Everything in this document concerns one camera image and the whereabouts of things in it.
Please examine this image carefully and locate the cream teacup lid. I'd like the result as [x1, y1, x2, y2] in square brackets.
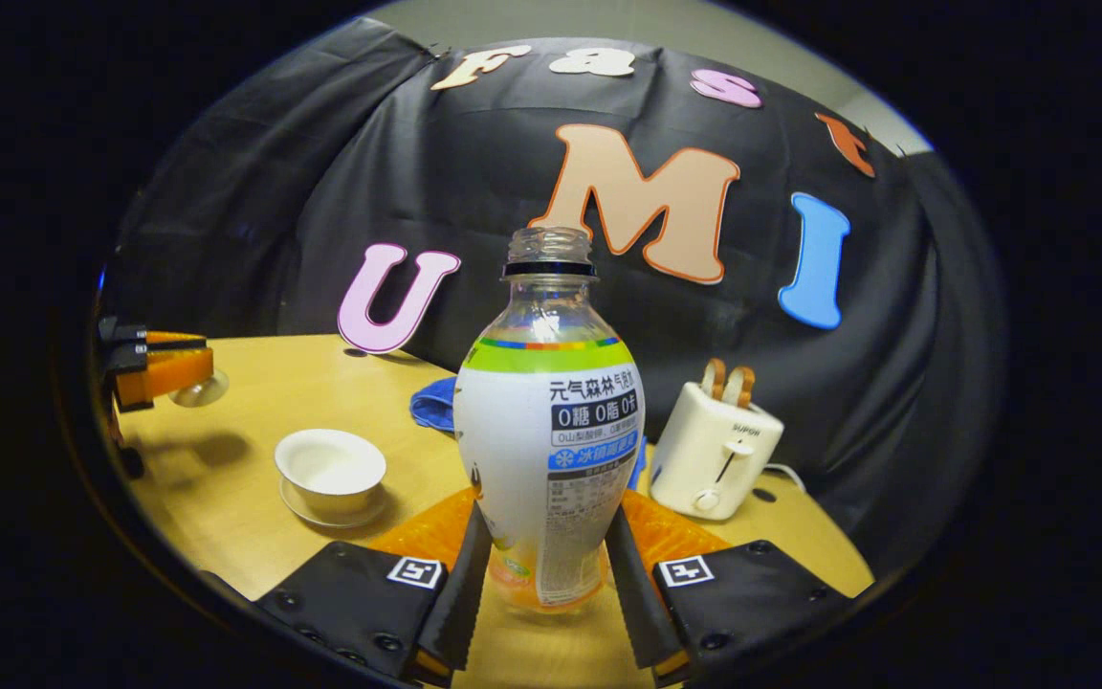
[168, 371, 230, 409]

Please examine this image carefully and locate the cream ceramic teacup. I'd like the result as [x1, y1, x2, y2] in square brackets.
[274, 429, 387, 516]

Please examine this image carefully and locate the black backdrop cloth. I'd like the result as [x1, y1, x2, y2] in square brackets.
[101, 17, 1006, 575]

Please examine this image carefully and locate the cream ceramic saucer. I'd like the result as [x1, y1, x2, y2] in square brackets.
[279, 477, 389, 529]

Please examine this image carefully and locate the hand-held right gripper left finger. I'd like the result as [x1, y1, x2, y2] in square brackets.
[254, 486, 495, 686]

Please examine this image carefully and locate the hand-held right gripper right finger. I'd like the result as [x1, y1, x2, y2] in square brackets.
[606, 488, 853, 686]

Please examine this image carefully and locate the clear labelled water bottle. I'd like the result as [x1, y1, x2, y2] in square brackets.
[452, 227, 648, 613]

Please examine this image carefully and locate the blue towel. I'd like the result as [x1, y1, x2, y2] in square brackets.
[409, 376, 649, 491]

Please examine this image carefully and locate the white toaster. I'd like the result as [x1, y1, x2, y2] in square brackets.
[649, 381, 785, 522]

